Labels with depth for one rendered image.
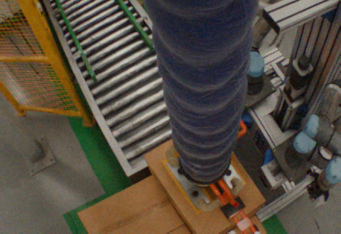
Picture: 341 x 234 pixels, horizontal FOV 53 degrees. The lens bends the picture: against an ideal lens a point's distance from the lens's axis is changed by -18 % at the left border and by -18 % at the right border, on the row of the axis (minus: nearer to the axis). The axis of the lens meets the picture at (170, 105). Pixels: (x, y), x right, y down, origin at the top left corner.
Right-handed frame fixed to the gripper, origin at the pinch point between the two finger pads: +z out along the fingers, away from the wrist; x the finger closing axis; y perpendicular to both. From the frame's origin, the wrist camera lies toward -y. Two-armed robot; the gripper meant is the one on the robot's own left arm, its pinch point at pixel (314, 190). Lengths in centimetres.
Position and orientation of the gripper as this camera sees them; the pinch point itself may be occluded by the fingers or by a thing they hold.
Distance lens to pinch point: 153.7
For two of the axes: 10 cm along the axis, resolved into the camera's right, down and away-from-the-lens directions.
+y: -8.8, 4.6, -1.4
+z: 0.8, 4.3, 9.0
